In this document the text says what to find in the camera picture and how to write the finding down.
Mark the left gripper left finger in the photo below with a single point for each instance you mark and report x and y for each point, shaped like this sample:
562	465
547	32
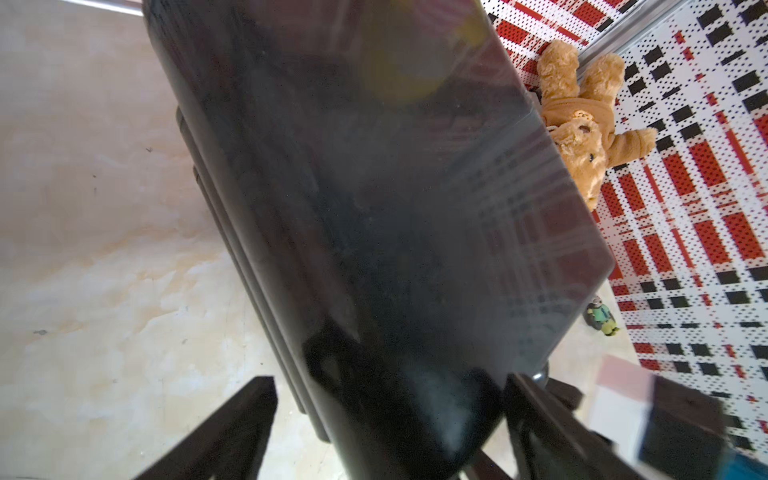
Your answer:
229	444

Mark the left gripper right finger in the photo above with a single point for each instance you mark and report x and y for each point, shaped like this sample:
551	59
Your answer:
550	443

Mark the black pink drawer cabinet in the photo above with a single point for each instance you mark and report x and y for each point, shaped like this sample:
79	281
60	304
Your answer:
406	216

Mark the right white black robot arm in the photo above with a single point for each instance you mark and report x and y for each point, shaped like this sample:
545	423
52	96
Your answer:
663	429

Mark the brown teddy bear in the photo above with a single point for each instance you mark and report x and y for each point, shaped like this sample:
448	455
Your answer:
580	117

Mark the green keychain toy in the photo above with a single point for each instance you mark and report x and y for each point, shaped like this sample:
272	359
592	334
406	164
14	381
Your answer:
599	317

